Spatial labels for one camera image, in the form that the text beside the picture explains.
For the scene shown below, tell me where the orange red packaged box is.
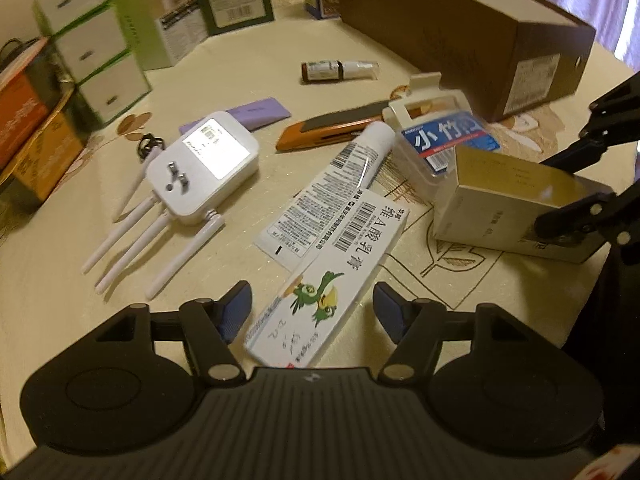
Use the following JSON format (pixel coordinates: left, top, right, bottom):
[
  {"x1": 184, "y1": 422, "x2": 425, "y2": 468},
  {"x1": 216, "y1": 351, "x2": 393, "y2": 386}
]
[{"x1": 0, "y1": 37, "x2": 75, "y2": 169}]

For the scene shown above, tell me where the brown cardboard shoe box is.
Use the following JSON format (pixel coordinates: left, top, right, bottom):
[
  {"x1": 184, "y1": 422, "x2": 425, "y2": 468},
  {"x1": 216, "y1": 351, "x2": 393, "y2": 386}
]
[{"x1": 340, "y1": 0, "x2": 596, "y2": 122}]

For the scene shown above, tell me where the orange utility knife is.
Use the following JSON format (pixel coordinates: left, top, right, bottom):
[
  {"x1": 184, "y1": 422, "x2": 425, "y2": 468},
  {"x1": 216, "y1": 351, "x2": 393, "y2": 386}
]
[{"x1": 276, "y1": 100, "x2": 390, "y2": 153}]

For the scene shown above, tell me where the purple case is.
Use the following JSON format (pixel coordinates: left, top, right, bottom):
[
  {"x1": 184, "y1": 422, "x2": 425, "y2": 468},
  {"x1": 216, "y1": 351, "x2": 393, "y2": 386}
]
[{"x1": 178, "y1": 96, "x2": 292, "y2": 137}]

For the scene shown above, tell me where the white green photo box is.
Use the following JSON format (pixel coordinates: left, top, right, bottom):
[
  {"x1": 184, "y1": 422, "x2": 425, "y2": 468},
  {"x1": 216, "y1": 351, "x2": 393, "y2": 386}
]
[{"x1": 113, "y1": 0, "x2": 207, "y2": 70}]

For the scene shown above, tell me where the black usb cable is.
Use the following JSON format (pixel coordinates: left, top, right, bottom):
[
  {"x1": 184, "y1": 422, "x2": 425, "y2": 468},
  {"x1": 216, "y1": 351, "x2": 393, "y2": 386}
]
[{"x1": 136, "y1": 132, "x2": 165, "y2": 161}]

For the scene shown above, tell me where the white wifi repeater with antennas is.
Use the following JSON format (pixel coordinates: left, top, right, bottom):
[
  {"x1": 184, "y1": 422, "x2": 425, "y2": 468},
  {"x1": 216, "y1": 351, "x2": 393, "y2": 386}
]
[{"x1": 81, "y1": 112, "x2": 259, "y2": 299}]

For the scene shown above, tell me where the orange yellow packaged box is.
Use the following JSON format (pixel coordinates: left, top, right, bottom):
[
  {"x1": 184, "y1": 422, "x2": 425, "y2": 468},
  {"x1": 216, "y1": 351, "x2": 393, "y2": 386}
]
[{"x1": 1, "y1": 89, "x2": 89, "y2": 212}]

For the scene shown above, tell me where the clear toothpick box blue label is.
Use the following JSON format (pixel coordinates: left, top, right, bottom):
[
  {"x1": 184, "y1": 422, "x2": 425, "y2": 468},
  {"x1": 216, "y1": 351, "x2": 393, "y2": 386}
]
[{"x1": 383, "y1": 86, "x2": 500, "y2": 202}]

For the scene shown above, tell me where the gold white small box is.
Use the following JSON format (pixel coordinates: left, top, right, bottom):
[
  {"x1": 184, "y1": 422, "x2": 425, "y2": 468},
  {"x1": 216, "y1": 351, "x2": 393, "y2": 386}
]
[{"x1": 432, "y1": 144, "x2": 613, "y2": 263}]

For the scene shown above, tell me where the white parrot medicine box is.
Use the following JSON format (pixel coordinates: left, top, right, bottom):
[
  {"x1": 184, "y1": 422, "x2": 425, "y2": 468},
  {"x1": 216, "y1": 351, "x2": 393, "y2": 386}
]
[{"x1": 244, "y1": 190, "x2": 409, "y2": 368}]

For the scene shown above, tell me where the white ointment tube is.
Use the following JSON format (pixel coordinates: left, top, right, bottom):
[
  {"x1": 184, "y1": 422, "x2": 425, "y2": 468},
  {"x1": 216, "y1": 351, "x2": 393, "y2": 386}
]
[{"x1": 254, "y1": 122, "x2": 395, "y2": 271}]

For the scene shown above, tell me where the bottom white green tissue box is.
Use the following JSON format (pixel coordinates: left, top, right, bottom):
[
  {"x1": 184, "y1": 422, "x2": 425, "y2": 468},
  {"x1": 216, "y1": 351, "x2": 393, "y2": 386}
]
[{"x1": 77, "y1": 53, "x2": 151, "y2": 129}]

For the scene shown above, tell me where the brown spray bottle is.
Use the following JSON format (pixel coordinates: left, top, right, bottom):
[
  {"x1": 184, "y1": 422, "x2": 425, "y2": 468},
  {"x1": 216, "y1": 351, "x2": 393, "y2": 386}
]
[{"x1": 300, "y1": 60, "x2": 380, "y2": 84}]

